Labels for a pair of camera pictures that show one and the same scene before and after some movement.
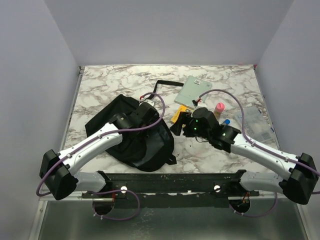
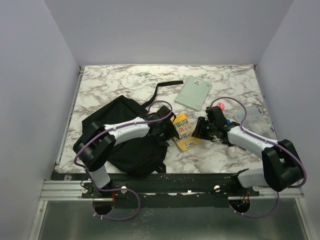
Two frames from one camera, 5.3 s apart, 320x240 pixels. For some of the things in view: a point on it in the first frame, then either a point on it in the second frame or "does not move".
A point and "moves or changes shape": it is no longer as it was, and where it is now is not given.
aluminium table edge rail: (71, 108) does not move
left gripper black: (149, 124) → (171, 133)
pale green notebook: (191, 90) does not move
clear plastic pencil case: (257, 125) does not move
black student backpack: (147, 148) moves or changes shape
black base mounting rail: (172, 190) does not move
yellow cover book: (181, 108) → (185, 131)
